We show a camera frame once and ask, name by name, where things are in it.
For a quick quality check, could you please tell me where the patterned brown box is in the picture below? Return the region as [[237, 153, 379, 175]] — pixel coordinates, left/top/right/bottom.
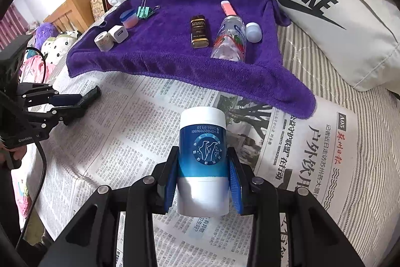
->
[[90, 0, 110, 17]]

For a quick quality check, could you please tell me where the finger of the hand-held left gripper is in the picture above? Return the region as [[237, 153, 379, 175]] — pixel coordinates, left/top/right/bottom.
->
[[17, 82, 82, 108], [26, 87, 102, 130]]

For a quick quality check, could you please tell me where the wooden headboard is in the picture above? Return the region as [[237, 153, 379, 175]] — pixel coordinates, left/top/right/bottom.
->
[[44, 0, 94, 34]]

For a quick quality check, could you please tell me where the white dotted plush toy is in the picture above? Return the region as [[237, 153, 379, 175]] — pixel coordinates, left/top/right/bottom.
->
[[40, 30, 82, 59]]

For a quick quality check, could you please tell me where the clear plastic bottle silver cap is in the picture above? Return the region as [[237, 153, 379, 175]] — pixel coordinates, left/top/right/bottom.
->
[[211, 15, 246, 63]]

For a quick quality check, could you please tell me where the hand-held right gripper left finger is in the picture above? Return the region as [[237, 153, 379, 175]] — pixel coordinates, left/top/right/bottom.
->
[[39, 146, 180, 267]]

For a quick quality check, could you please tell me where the white tape roll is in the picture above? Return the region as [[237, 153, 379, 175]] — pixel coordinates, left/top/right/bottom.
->
[[94, 32, 114, 52]]

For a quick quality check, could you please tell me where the purple towel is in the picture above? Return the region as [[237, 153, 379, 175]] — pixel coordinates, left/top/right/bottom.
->
[[67, 0, 317, 120]]

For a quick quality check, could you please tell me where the grey bag with black logo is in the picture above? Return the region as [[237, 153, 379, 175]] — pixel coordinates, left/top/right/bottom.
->
[[257, 0, 400, 99]]

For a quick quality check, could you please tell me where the small pale blue round container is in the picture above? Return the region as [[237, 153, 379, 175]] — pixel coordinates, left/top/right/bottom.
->
[[245, 22, 263, 43]]

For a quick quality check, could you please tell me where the blue and white bottle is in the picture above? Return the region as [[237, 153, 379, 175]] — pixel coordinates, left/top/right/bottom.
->
[[176, 106, 231, 217]]

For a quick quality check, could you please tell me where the newspaper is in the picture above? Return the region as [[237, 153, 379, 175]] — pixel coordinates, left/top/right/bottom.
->
[[33, 67, 369, 267]]

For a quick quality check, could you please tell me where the striped bedsheet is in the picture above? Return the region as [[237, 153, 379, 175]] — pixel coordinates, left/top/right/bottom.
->
[[275, 23, 400, 224]]

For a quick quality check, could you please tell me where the pink curtain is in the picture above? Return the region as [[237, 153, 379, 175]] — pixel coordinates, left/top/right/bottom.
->
[[0, 3, 35, 42]]

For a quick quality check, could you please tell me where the person's left hand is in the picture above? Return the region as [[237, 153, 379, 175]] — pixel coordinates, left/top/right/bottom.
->
[[0, 142, 24, 169]]

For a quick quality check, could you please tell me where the black cable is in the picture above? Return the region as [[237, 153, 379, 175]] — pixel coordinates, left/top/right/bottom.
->
[[15, 47, 48, 250]]

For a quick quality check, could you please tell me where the small round blue-lidded jar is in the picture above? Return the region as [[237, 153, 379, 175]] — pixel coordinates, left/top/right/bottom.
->
[[120, 10, 139, 29]]

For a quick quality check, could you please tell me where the purple plush toy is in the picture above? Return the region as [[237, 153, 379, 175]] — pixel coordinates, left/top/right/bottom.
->
[[34, 22, 60, 49]]

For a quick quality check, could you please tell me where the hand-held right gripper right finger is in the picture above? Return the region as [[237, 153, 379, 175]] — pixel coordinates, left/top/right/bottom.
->
[[226, 146, 365, 267]]

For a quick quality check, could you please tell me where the white charger plug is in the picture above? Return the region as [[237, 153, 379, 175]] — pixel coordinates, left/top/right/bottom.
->
[[108, 25, 129, 44]]

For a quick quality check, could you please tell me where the green binder clip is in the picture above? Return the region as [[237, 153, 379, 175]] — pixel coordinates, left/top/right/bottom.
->
[[137, 0, 161, 20]]

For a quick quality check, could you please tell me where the pink printed blanket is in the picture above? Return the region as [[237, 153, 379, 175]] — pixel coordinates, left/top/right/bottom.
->
[[12, 54, 60, 224]]

